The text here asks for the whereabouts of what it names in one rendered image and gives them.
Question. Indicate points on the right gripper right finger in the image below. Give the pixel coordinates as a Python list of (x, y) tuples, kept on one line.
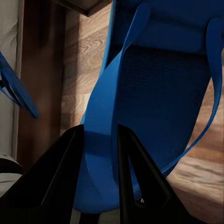
[(162, 204)]

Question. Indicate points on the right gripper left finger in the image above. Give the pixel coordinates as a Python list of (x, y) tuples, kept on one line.
[(45, 193)]

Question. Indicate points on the sandal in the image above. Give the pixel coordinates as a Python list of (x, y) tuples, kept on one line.
[(158, 60), (16, 88)]

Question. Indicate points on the bed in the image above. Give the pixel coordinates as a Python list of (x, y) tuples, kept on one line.
[(31, 40)]

